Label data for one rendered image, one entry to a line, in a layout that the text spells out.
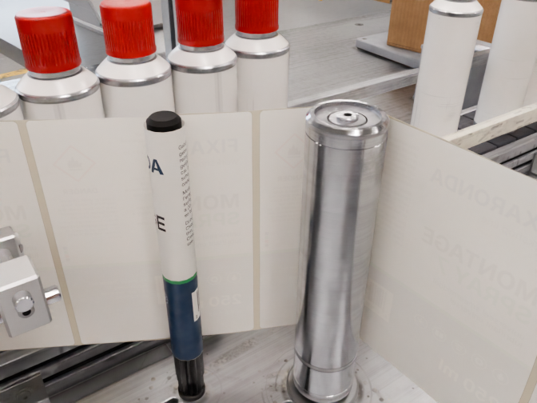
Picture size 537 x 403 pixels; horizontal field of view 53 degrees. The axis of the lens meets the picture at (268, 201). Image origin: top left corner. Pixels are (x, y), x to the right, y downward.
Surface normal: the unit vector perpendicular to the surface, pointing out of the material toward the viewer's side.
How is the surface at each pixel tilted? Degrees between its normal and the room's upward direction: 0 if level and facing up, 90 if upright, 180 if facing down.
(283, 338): 0
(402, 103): 0
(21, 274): 0
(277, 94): 90
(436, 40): 90
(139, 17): 90
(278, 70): 90
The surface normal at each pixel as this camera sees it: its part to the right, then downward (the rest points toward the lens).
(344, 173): -0.11, 0.54
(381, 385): 0.01, -0.84
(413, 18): -0.70, 0.38
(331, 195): -0.36, 0.50
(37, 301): 0.57, 0.45
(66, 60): 0.80, 0.33
